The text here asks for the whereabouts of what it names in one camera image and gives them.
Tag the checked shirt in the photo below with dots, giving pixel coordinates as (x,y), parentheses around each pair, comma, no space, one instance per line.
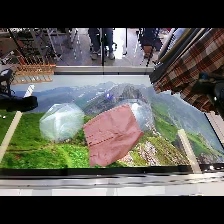
(199,56)

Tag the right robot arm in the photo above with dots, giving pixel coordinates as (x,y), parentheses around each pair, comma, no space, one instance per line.
(216,90)

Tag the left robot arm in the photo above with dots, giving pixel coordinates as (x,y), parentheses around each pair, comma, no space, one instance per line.
(19,103)

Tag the pink garment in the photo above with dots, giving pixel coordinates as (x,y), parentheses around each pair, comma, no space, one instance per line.
(113,134)

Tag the person's legs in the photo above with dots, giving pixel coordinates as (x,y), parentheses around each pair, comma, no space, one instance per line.
(96,42)

